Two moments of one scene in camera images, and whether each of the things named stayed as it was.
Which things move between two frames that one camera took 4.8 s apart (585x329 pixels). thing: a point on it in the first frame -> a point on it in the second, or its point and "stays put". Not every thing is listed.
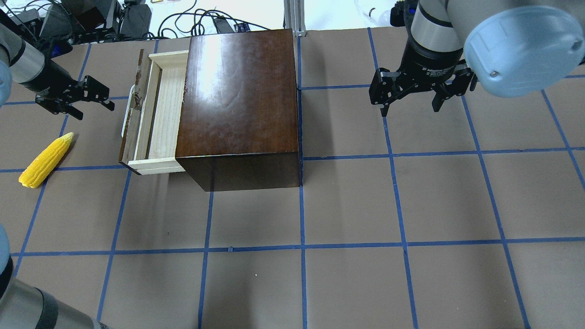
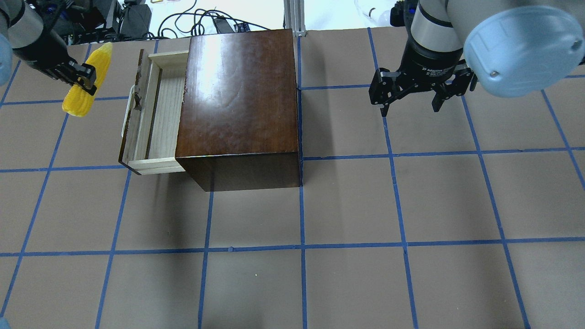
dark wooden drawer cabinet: (238, 126) stays put
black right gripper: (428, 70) stays put
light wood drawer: (152, 114) stays put
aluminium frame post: (294, 17) stays put
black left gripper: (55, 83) -> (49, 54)
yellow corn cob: (46, 161) -> (78, 102)
